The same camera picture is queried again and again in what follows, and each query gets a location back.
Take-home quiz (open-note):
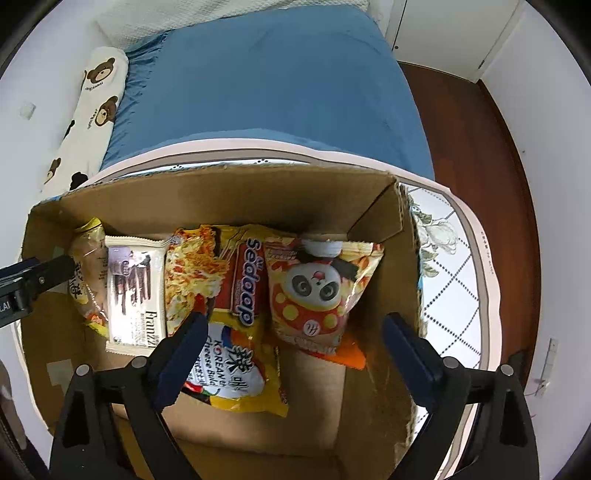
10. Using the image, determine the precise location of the white door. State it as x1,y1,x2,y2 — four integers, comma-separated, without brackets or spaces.
383,0,527,84

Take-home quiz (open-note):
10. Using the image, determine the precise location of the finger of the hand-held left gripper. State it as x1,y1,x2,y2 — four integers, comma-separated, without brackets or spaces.
0,255,77,297

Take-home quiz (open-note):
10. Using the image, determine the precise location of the white quilt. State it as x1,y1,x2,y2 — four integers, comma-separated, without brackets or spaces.
95,0,370,47

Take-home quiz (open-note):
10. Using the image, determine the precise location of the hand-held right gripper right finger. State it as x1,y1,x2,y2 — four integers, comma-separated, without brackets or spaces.
381,311,541,480

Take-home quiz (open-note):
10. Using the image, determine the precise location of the bear print pillow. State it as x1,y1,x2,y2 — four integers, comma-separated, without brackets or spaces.
39,46,130,195

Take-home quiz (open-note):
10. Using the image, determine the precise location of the yellow bread packet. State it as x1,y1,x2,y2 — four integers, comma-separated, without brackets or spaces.
69,217,109,335

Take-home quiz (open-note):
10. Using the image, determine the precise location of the orange noodle packet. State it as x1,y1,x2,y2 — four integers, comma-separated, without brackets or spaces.
165,224,269,337

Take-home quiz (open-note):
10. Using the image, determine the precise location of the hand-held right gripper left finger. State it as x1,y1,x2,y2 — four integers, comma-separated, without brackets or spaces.
48,311,211,480

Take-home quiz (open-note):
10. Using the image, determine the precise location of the panda print snack packet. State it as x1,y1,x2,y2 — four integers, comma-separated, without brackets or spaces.
263,236,385,370

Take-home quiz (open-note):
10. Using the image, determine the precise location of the white power strip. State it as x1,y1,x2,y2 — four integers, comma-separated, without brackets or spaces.
545,339,559,384

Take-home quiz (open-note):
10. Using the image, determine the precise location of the cardboard box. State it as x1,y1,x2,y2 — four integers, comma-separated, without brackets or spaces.
14,168,428,480

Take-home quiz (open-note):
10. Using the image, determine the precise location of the white wafer packet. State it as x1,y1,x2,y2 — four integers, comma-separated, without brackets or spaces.
104,235,169,356

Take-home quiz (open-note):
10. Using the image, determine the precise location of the yellow noodle packet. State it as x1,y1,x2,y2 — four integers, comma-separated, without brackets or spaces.
182,318,289,418

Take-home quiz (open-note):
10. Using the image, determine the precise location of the patterned tablecloth table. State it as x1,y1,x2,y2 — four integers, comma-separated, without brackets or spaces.
11,134,499,480

